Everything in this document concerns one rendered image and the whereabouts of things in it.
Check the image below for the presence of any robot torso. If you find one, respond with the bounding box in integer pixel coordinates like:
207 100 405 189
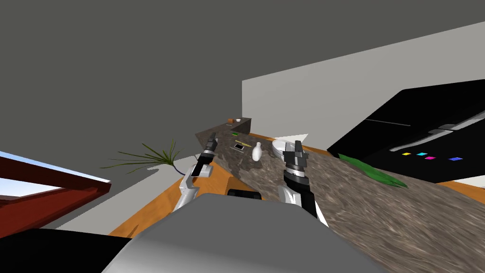
100 188 388 273

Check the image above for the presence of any black refrigerator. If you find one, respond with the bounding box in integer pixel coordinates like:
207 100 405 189
326 79 485 184

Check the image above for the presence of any green leafy vegetable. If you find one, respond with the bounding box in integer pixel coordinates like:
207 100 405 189
337 153 409 189

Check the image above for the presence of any red framed window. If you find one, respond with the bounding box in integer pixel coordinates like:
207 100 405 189
0 150 112 239

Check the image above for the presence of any green spiky houseplant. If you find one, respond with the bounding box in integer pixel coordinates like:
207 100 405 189
100 139 187 176

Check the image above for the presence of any white bowl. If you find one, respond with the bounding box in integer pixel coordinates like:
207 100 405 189
272 138 301 161

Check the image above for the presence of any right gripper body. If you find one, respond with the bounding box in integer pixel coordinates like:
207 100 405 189
284 150 309 172

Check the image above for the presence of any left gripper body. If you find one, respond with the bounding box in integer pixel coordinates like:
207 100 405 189
202 132 219 155

